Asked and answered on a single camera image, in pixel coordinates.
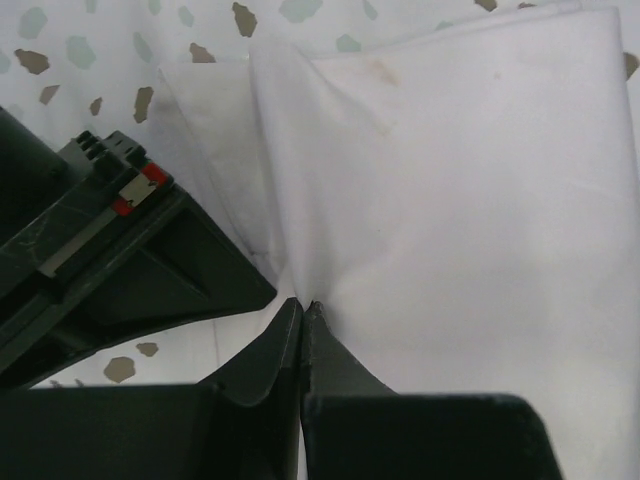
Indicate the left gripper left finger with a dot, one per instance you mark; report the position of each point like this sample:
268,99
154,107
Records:
241,422

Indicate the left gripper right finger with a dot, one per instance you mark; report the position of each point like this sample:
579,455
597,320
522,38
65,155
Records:
356,427

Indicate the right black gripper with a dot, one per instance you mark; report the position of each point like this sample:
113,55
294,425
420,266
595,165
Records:
100,246

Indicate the white t shirt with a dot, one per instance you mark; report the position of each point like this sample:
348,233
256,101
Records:
465,204

